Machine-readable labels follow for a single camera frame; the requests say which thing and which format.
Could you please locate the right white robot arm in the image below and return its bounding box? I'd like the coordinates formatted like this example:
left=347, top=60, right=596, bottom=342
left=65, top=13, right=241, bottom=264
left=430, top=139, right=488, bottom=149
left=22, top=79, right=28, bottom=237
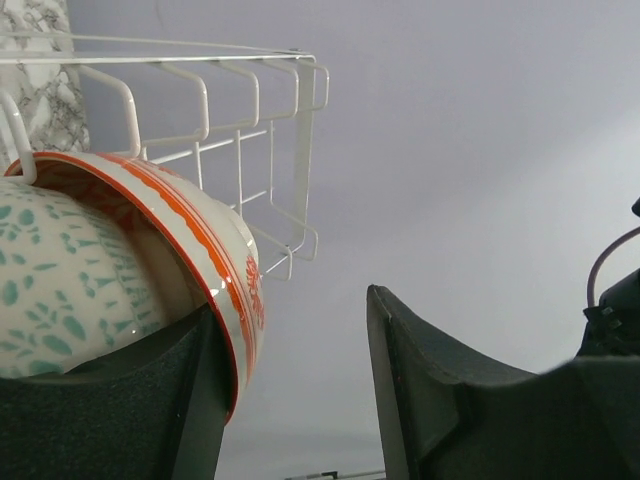
left=577, top=227, right=639, bottom=357

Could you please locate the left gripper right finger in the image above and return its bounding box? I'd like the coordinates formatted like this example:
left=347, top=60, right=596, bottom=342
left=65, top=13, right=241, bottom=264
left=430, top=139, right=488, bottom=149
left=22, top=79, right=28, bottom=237
left=366, top=285, right=639, bottom=479

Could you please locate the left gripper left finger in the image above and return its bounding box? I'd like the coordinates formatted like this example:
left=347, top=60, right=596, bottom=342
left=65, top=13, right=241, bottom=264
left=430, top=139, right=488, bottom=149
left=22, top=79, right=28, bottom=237
left=1, top=305, right=231, bottom=479

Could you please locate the clear wire dish rack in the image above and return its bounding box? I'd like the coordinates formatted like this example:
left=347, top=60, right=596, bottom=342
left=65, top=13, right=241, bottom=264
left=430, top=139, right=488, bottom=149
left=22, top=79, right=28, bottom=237
left=1, top=35, right=330, bottom=281

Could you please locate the green white geometric bowl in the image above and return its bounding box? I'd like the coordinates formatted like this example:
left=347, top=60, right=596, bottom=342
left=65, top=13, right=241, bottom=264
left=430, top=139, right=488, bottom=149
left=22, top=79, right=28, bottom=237
left=1, top=181, right=197, bottom=379

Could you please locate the orange floral bowl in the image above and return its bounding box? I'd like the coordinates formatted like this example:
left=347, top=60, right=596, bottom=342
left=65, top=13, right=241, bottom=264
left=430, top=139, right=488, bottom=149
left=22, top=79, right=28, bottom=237
left=4, top=151, right=265, bottom=412

